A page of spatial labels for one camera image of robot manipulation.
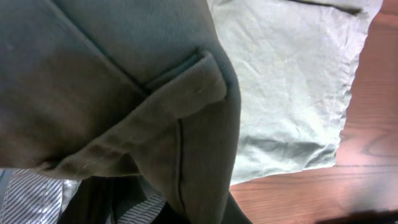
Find khaki beige shorts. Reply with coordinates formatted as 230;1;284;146
1;1;382;223

